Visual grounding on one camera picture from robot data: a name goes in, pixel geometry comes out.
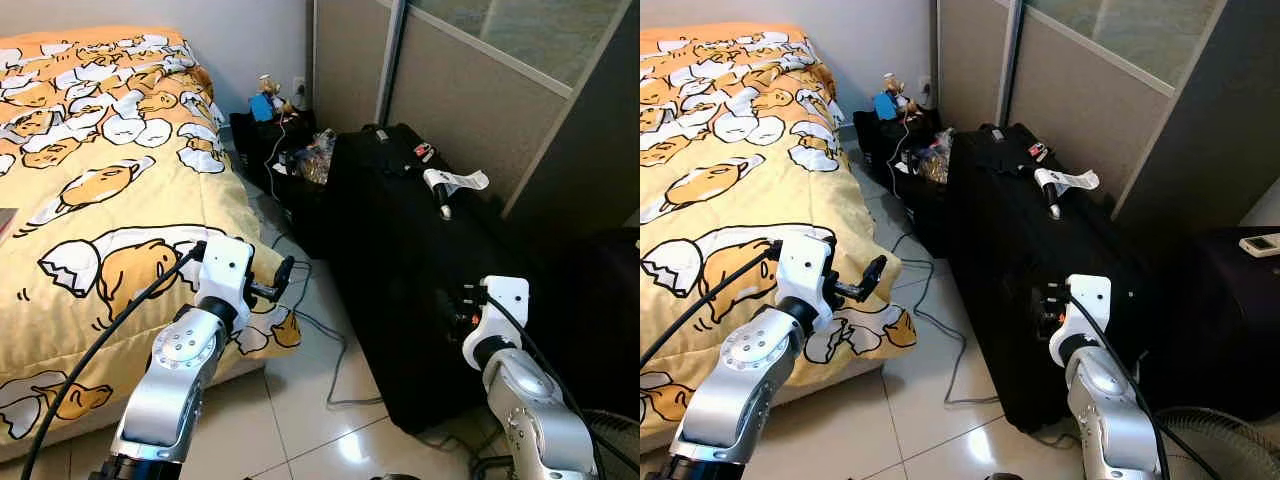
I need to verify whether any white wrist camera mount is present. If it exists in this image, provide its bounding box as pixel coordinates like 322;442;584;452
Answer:
195;235;257;327
1048;274;1113;369
774;232;837;331
462;276;531;371

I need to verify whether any large black suitcase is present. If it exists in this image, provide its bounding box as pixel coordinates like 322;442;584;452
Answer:
325;123;523;437
945;123;1153;435

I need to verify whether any thin grey floor cable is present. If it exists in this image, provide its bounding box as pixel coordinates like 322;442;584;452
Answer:
268;230;387;408
890;232;1001;407

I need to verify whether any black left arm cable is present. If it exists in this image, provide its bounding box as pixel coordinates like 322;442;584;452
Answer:
20;243;207;480
640;243;783;371

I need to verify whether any grey electric fan grille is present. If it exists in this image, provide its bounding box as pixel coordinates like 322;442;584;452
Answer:
580;407;641;480
1150;405;1280;480

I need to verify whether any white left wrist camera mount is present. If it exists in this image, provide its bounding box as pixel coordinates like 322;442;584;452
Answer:
195;235;257;327
774;232;837;331

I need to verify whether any yellow cartoon print duvet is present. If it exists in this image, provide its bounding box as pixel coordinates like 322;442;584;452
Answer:
640;22;919;443
0;25;303;466

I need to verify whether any white paper luggage tag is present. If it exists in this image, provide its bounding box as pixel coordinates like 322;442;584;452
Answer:
423;168;491;197
1035;167;1101;194

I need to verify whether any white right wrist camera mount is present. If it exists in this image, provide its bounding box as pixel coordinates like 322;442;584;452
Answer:
462;276;531;371
1048;274;1113;369

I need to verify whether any grey sliding wardrobe door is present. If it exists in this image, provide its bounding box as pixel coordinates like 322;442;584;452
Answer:
312;0;641;233
935;0;1280;237

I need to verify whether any dark upholstered seat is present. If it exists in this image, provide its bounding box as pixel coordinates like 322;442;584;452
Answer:
1138;227;1280;421

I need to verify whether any black bedside cabinet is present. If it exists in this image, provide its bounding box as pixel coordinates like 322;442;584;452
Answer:
229;107;333;257
852;104;951;257

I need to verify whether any clear plastic snack bag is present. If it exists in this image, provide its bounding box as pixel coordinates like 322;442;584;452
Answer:
914;130;957;187
298;130;338;187

